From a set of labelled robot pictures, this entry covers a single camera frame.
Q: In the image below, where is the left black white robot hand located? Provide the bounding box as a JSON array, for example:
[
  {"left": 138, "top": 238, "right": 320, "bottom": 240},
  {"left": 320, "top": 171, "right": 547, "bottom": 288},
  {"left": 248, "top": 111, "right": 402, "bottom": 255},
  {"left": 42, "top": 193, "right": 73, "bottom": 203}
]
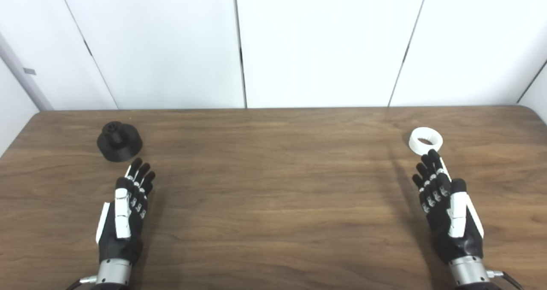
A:
[{"left": 96, "top": 157, "right": 156, "bottom": 265}]

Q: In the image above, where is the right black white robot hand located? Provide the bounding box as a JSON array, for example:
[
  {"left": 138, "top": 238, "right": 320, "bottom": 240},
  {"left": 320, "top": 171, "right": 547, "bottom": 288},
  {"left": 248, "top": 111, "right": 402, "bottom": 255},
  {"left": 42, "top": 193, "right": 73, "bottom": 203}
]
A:
[{"left": 412, "top": 149, "right": 485, "bottom": 265}]

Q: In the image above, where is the round black stepped part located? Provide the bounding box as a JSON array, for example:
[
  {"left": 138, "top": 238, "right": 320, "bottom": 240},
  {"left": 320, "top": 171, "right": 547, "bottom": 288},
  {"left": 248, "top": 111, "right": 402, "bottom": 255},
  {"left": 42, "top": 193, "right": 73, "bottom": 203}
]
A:
[{"left": 97, "top": 121, "right": 143, "bottom": 162}]

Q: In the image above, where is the white toothed ring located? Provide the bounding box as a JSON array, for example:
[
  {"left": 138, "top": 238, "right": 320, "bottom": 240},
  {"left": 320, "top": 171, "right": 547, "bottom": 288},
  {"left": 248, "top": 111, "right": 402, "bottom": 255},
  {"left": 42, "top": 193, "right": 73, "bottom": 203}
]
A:
[{"left": 408, "top": 127, "right": 444, "bottom": 156}]

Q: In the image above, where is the thick black right wrist cable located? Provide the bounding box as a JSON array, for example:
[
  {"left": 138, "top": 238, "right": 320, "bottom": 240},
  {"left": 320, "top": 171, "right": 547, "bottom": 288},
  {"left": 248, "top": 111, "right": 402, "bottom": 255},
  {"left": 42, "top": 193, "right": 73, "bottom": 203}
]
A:
[{"left": 486, "top": 270, "right": 525, "bottom": 290}]

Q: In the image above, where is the thick black wrist cable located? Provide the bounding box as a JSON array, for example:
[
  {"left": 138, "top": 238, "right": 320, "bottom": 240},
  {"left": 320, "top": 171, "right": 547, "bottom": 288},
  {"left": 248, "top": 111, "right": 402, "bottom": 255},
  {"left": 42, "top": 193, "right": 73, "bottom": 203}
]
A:
[
  {"left": 486, "top": 270, "right": 525, "bottom": 290},
  {"left": 66, "top": 275, "right": 98, "bottom": 290}
]

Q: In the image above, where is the thick black left wrist cable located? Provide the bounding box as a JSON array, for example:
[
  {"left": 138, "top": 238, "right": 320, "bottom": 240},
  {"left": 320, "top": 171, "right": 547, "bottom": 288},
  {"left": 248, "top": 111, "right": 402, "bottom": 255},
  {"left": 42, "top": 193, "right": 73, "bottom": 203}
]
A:
[{"left": 66, "top": 275, "right": 98, "bottom": 290}]

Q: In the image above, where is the grey vertical wall post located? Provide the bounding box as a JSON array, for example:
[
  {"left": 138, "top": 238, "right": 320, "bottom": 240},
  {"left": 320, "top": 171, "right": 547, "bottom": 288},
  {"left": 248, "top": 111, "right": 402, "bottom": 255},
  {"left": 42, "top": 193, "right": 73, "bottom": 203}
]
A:
[{"left": 0, "top": 32, "right": 54, "bottom": 111}]

